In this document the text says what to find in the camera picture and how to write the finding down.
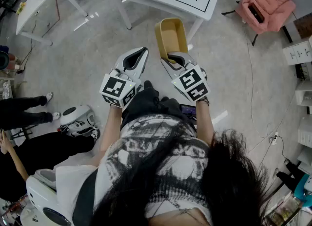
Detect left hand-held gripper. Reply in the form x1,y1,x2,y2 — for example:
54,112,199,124
99,47,150,109

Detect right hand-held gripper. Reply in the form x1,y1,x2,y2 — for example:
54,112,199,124
160,51,211,102

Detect yellow plastic tray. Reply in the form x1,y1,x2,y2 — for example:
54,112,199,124
154,18,189,64

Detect person's left forearm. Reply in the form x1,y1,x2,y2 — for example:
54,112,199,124
99,103,129,154

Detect person's right forearm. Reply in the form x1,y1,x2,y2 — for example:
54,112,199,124
195,99,215,147

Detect person's black trousers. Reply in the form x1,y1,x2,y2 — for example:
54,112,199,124
120,87,197,130

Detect black device with screen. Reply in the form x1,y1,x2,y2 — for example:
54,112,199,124
179,103,197,118

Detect white round robot device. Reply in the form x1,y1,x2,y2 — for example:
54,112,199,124
59,105,101,141

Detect person's black-white printed shirt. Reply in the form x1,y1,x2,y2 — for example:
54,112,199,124
55,113,214,226

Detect small black box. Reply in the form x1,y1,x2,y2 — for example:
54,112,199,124
247,2,266,24

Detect plain white table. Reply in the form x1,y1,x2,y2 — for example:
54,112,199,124
16,0,89,47

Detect white drawer cabinet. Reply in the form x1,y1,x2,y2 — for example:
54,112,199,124
282,40,312,66

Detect white power strip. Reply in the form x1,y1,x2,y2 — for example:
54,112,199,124
269,132,280,146

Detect yellow flowers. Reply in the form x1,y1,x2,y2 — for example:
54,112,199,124
16,0,27,16

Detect black round pot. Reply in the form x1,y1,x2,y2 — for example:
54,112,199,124
0,51,10,71

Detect white cube shelf unit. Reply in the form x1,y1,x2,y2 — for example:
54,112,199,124
294,77,312,115

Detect brown wooden panel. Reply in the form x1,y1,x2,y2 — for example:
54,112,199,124
293,13,312,39

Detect white capsule backpack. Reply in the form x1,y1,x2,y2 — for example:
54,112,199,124
25,168,74,226

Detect black wrist bracelet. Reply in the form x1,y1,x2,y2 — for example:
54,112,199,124
196,96,210,107

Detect red cable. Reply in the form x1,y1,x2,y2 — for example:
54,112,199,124
41,0,61,38

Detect silver chain necklace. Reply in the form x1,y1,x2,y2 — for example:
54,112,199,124
160,190,198,218

